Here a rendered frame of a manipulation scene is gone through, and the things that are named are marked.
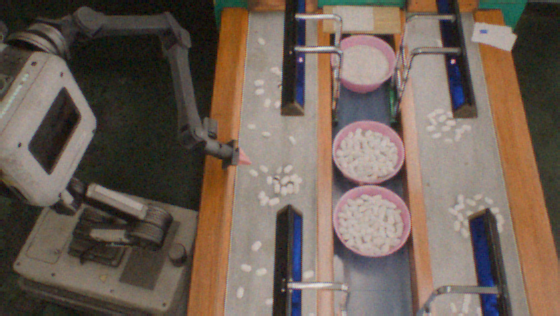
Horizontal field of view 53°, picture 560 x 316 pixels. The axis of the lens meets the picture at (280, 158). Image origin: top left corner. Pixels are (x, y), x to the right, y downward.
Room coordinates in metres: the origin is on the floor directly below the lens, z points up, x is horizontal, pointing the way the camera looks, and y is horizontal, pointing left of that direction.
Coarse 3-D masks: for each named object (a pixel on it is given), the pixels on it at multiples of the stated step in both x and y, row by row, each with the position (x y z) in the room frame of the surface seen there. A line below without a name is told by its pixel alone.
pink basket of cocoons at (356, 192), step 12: (348, 192) 0.90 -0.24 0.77; (360, 192) 0.91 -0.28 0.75; (372, 192) 0.91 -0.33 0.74; (384, 192) 0.90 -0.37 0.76; (396, 204) 0.86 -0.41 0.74; (336, 216) 0.82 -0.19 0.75; (408, 216) 0.80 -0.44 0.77; (336, 228) 0.77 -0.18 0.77; (408, 228) 0.75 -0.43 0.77; (360, 252) 0.67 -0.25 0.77
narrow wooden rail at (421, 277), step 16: (400, 16) 1.74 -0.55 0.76; (400, 80) 1.39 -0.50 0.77; (400, 112) 1.25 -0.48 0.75; (400, 128) 1.19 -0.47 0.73; (416, 128) 1.16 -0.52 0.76; (416, 144) 1.09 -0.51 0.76; (416, 160) 1.02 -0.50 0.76; (416, 176) 0.95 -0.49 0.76; (416, 192) 0.89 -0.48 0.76; (416, 208) 0.83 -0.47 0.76; (416, 224) 0.77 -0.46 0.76; (416, 240) 0.71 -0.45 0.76; (416, 256) 0.65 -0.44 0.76; (416, 272) 0.60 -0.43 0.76; (416, 288) 0.55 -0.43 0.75; (432, 288) 0.54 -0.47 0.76; (416, 304) 0.50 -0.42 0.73
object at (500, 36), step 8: (480, 24) 1.67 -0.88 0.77; (488, 24) 1.67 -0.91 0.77; (480, 32) 1.62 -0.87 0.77; (488, 32) 1.62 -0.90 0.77; (496, 32) 1.62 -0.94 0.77; (504, 32) 1.62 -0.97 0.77; (472, 40) 1.59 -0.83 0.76; (480, 40) 1.58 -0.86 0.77; (488, 40) 1.58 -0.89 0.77; (496, 40) 1.58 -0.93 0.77; (504, 40) 1.58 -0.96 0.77; (512, 40) 1.57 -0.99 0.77; (504, 48) 1.53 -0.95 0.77
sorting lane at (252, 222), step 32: (256, 32) 1.71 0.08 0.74; (256, 64) 1.53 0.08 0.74; (256, 96) 1.37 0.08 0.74; (256, 128) 1.21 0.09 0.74; (288, 128) 1.20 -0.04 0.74; (256, 160) 1.07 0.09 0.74; (288, 160) 1.06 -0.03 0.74; (256, 192) 0.93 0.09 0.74; (256, 224) 0.81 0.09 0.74; (256, 256) 0.69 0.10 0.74; (256, 288) 0.57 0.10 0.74
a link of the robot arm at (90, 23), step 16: (80, 16) 1.22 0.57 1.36; (96, 16) 1.26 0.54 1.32; (112, 16) 1.32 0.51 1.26; (128, 16) 1.36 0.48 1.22; (144, 16) 1.40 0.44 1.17; (160, 16) 1.44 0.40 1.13; (96, 32) 1.25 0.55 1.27; (112, 32) 1.27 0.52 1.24; (128, 32) 1.31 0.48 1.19; (144, 32) 1.36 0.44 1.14; (160, 32) 1.40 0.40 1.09; (176, 32) 1.40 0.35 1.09
